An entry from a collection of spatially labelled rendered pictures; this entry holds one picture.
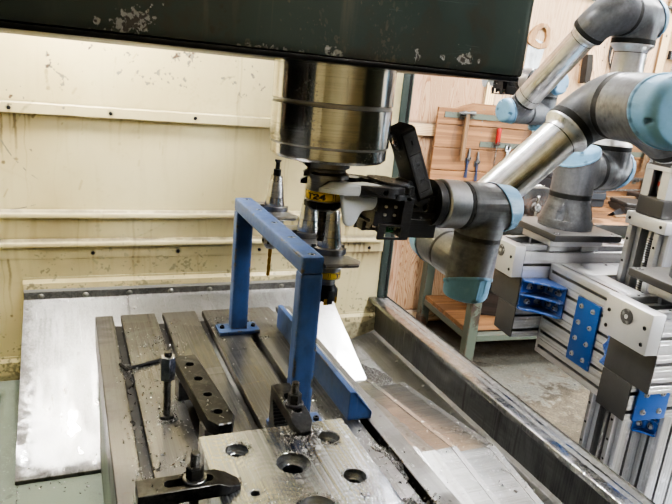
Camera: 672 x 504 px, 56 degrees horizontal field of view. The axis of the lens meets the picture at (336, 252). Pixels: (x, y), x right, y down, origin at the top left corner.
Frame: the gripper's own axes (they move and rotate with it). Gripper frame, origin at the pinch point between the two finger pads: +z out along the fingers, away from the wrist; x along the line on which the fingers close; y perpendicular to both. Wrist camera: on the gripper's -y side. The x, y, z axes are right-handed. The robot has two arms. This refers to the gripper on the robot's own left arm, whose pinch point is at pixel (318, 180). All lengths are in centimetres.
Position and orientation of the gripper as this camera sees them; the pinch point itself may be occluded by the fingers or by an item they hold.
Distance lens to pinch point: 86.1
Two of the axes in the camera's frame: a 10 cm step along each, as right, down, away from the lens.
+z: -8.8, -0.1, -4.7
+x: -4.5, -2.9, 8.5
